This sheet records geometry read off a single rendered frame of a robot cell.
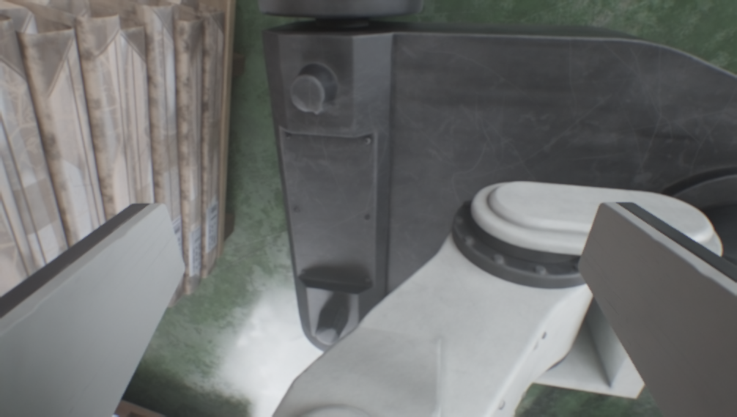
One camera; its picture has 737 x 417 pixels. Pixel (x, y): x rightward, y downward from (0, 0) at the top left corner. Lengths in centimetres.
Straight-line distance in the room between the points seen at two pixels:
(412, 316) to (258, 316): 76
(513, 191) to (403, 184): 16
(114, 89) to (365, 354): 34
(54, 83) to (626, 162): 57
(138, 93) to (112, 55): 8
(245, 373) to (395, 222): 83
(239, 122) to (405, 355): 57
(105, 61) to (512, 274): 41
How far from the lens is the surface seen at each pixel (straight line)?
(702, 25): 69
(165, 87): 53
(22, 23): 45
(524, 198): 38
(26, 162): 43
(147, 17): 50
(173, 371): 142
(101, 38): 43
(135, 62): 50
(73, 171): 46
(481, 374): 28
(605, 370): 50
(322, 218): 53
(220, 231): 77
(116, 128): 47
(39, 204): 45
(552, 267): 36
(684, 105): 52
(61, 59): 42
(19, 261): 45
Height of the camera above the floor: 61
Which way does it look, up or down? 57 degrees down
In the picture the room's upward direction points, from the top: 159 degrees counter-clockwise
